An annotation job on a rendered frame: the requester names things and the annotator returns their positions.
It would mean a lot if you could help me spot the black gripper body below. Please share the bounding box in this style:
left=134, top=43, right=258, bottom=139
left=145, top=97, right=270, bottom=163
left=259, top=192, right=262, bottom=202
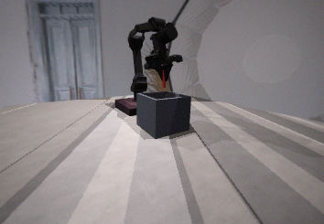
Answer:
left=144, top=46, right=183, bottom=69

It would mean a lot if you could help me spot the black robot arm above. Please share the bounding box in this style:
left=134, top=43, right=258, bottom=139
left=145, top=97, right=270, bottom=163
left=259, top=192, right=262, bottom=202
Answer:
left=128, top=17, right=178, bottom=102

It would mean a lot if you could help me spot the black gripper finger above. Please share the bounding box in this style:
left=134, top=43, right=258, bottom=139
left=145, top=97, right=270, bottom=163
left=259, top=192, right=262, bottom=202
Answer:
left=152, top=67, right=163, bottom=81
left=161, top=65, right=174, bottom=81

